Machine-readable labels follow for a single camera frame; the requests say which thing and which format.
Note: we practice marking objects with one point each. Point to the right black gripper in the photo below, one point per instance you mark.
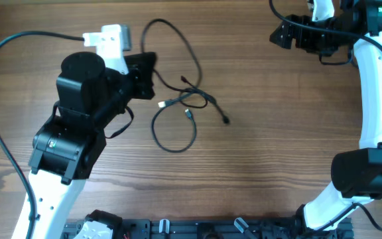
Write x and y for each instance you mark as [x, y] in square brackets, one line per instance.
[302, 42]

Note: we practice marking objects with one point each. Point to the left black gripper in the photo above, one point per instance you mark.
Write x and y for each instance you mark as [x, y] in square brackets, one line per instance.
[139, 66]

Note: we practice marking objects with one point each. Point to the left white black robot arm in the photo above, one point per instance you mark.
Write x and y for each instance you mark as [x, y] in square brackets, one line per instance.
[91, 94]

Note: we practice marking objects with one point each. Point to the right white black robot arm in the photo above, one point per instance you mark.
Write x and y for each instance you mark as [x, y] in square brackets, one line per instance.
[356, 176]

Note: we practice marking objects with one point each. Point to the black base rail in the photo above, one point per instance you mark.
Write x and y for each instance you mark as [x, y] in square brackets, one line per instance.
[265, 228]

